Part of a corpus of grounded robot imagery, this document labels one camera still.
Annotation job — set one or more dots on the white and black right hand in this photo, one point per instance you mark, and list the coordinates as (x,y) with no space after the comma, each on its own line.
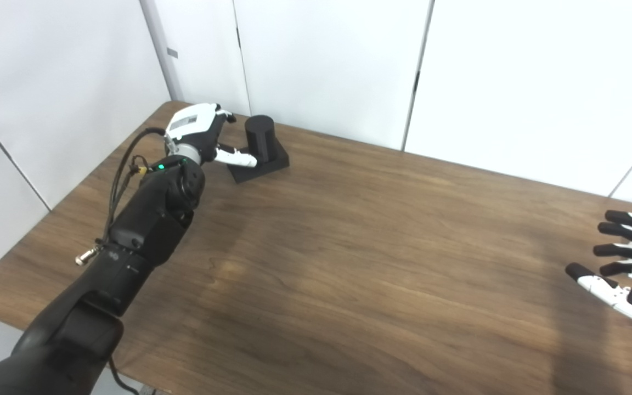
(631,299)

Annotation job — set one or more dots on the white and black left hand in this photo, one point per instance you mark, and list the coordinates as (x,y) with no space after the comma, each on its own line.
(192,123)

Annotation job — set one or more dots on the black peg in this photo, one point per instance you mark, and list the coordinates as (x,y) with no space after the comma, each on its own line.
(261,142)

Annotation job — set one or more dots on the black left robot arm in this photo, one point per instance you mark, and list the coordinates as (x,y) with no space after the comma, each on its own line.
(146,225)

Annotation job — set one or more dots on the small grey wall label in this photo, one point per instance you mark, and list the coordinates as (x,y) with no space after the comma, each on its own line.
(172,53)

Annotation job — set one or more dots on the grey wall corner post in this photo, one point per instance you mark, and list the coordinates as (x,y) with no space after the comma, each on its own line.
(162,52)

